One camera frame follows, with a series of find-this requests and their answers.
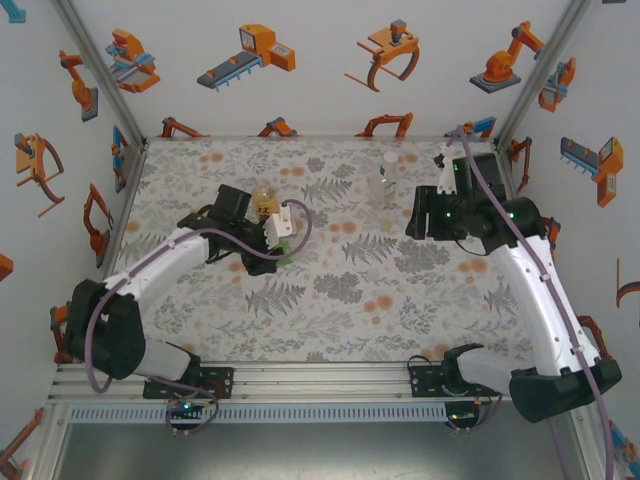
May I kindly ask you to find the green label plastic bottle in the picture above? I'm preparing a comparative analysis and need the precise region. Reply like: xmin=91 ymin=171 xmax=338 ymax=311
xmin=273 ymin=238 xmax=297 ymax=266

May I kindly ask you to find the clear plastic bottle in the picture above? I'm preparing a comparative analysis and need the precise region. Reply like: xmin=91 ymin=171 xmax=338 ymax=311
xmin=368 ymin=152 xmax=401 ymax=211

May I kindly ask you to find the yellow tea bottle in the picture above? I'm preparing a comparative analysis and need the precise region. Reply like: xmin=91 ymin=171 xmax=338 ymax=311
xmin=249 ymin=180 xmax=282 ymax=226

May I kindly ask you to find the floral tablecloth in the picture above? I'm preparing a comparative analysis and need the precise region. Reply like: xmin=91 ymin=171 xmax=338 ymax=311
xmin=102 ymin=138 xmax=557 ymax=364

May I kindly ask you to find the grey metal panel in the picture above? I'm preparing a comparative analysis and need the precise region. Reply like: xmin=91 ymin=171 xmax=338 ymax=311
xmin=54 ymin=422 xmax=589 ymax=480

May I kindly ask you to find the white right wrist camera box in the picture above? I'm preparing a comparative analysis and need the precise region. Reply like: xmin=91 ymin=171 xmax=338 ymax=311
xmin=433 ymin=148 xmax=460 ymax=197

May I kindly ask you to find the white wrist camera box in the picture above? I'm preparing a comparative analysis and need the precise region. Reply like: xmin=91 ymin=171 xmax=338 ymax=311
xmin=433 ymin=148 xmax=460 ymax=197
xmin=262 ymin=202 xmax=297 ymax=247

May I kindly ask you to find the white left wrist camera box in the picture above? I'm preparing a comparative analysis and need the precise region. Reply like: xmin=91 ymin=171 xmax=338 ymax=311
xmin=262 ymin=202 xmax=297 ymax=247

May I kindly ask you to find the slim aluminium table rail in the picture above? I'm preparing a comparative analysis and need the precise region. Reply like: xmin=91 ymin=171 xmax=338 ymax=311
xmin=74 ymin=139 xmax=149 ymax=364
xmin=492 ymin=142 xmax=569 ymax=361

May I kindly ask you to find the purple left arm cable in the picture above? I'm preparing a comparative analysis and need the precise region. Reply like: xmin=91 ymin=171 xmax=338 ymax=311
xmin=85 ymin=198 xmax=314 ymax=439

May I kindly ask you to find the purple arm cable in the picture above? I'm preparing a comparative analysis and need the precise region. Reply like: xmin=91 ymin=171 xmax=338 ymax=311
xmin=444 ymin=124 xmax=617 ymax=480
xmin=85 ymin=198 xmax=314 ymax=439

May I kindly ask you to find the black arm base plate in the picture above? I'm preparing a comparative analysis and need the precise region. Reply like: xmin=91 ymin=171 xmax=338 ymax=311
xmin=408 ymin=366 xmax=501 ymax=400
xmin=143 ymin=367 xmax=236 ymax=400

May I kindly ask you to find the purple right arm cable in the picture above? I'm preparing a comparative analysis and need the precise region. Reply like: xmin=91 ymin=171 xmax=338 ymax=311
xmin=444 ymin=124 xmax=617 ymax=480

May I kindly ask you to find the wide aluminium frame rail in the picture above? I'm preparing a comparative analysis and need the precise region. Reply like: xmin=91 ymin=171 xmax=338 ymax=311
xmin=47 ymin=362 xmax=594 ymax=405

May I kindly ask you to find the perforated grey cable tray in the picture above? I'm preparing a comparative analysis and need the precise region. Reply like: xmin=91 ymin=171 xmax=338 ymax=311
xmin=67 ymin=403 xmax=447 ymax=424

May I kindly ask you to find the aluminium frame post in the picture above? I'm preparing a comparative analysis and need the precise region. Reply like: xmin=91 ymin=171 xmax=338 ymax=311
xmin=492 ymin=0 xmax=596 ymax=151
xmin=49 ymin=0 xmax=147 ymax=151

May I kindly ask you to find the aluminium frame leg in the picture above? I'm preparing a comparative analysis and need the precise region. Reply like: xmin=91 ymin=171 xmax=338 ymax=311
xmin=568 ymin=401 xmax=620 ymax=480
xmin=27 ymin=403 xmax=70 ymax=480

